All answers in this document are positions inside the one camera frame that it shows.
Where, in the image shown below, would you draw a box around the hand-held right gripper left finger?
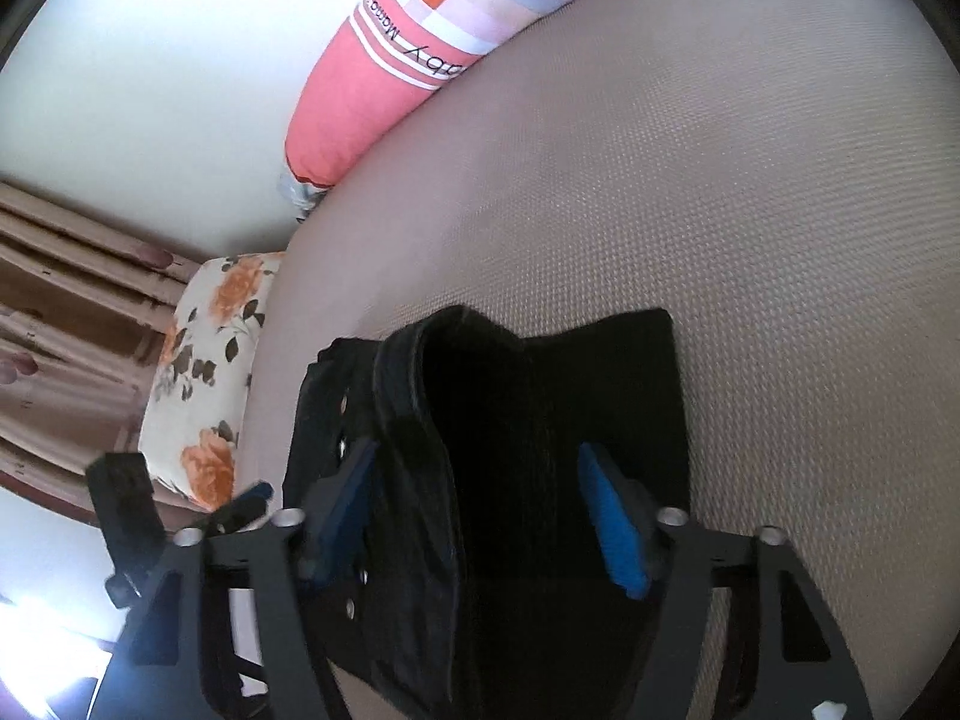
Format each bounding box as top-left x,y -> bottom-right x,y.
131,435 -> 383,720

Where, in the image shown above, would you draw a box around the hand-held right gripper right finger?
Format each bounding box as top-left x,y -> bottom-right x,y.
576,442 -> 875,720

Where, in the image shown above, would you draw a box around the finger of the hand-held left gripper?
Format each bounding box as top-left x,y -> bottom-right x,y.
204,480 -> 275,535

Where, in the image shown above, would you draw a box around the black pants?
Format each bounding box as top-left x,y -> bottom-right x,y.
281,305 -> 695,720

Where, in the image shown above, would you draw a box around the floral white pillow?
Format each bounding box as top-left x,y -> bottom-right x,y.
139,251 -> 286,515

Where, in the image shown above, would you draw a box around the brown patterned curtain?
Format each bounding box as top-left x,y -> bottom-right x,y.
0,180 -> 207,481

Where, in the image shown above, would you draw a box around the blue grey cloth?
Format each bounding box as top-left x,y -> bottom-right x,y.
277,161 -> 332,224

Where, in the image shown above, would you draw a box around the beige woven bed mat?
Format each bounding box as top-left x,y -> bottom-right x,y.
236,0 -> 960,720

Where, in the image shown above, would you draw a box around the pink striped long pillow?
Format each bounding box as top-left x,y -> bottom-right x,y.
281,0 -> 721,188

